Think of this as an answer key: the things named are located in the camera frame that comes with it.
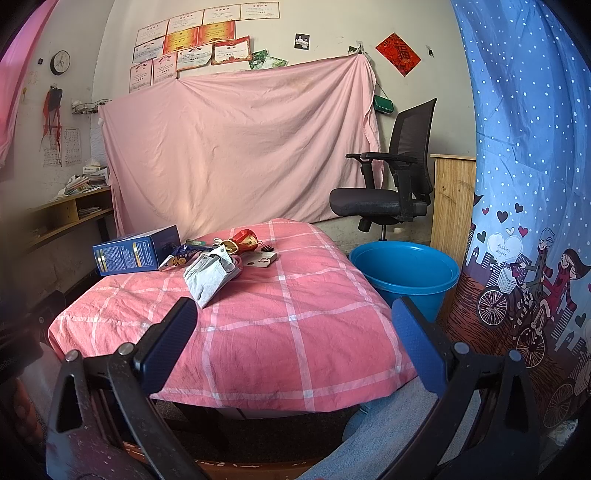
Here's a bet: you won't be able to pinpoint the blue face mask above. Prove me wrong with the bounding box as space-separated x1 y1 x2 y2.
183 245 242 309

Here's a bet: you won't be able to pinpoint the blue polka dot curtain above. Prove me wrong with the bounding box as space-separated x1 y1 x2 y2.
445 1 590 431

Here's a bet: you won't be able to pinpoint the blue plastic bucket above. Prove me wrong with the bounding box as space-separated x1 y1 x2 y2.
349 241 460 322

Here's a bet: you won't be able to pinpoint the blue cardboard box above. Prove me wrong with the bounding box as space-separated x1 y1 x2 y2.
92 225 180 276

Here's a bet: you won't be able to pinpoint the blue foil wrapper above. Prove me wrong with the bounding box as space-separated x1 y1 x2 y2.
158 243 215 271

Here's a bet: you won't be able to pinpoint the pink plaid bed cover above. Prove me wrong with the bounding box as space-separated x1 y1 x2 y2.
47 218 419 413

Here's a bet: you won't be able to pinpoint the wooden shelf desk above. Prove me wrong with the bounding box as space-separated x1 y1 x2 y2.
25 187 114 252

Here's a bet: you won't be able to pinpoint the red gold snack wrapper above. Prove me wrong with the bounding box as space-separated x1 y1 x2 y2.
213 229 259 255

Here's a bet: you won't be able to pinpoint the wooden cabinet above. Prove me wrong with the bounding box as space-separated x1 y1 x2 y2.
428 153 478 269

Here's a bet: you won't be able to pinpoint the stack of papers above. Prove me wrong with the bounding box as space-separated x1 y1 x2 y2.
56 160 109 198

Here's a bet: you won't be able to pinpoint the black office chair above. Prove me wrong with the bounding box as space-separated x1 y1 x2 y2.
329 99 437 241

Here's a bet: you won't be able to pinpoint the pink hanging sheet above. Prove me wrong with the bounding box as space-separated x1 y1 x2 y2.
99 54 380 238

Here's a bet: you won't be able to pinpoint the green hanging pouch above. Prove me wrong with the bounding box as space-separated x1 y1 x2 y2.
373 95 394 115

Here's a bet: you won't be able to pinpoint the round wall clock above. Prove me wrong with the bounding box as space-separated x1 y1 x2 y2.
49 50 71 76

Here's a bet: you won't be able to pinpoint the certificates on wall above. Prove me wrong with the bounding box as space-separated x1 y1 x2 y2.
128 2 287 92

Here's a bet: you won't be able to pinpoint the red diamond wall sticker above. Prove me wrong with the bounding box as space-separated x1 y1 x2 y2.
376 33 421 77

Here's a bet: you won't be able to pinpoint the small wall photo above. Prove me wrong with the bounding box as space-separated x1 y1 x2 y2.
294 33 311 50

